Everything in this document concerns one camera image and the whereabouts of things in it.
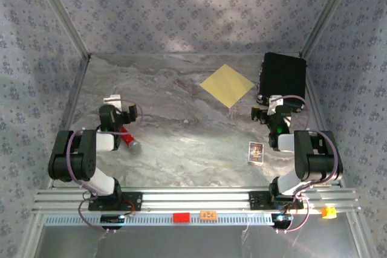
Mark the yellow paper sheet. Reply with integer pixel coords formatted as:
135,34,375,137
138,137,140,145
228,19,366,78
199,63,255,109

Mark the red glitter microphone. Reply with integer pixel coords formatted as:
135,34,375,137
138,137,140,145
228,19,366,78
119,124,142,153

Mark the playing card box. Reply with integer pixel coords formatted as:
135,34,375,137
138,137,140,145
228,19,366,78
247,141,264,165

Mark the black hard case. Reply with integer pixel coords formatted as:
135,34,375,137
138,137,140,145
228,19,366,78
256,51,308,114

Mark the small black controller board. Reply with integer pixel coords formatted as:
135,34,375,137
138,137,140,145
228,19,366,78
271,213,293,224
100,214,125,225

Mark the orange plastic block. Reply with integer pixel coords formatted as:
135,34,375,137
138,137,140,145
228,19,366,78
320,206,337,219

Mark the aluminium table side rail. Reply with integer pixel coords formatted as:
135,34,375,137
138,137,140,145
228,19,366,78
47,55,91,189
302,58,344,186

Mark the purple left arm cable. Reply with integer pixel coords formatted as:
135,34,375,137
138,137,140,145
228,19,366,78
67,100,145,234

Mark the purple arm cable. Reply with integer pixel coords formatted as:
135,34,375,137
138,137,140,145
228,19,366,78
67,100,145,234
270,94,340,234

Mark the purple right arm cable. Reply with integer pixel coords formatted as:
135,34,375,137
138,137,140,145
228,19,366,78
270,94,340,234

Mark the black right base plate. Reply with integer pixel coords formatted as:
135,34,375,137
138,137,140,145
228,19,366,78
249,190,304,210

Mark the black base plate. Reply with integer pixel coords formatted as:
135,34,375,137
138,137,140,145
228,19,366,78
249,190,304,210
88,191,143,211

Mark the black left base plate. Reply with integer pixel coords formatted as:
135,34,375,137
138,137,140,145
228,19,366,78
88,191,143,211

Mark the aluminium mounting rail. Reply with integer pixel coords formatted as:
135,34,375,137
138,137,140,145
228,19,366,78
31,188,362,214

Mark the slotted grey cable duct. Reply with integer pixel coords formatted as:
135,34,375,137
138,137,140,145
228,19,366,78
44,211,303,227

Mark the aluminium frame post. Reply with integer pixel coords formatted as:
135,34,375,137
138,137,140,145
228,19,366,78
301,0,360,59

